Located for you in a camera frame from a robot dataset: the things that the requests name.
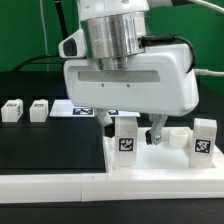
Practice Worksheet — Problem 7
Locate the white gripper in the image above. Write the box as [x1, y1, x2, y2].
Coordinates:
[64, 44, 199, 145]

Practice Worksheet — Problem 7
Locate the white square tabletop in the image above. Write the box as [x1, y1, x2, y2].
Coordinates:
[104, 127, 224, 171]

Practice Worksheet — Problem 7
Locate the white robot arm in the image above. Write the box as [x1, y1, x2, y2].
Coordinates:
[60, 0, 224, 144]

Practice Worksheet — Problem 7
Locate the white marker sheet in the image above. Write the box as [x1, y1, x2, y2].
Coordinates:
[50, 99, 140, 117]

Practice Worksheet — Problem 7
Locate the white L-shaped obstacle wall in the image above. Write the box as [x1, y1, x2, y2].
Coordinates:
[0, 169, 224, 204]

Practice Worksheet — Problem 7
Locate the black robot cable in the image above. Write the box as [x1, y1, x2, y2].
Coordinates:
[11, 0, 74, 72]

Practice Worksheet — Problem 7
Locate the white cable on wall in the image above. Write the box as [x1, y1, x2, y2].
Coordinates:
[39, 0, 50, 72]

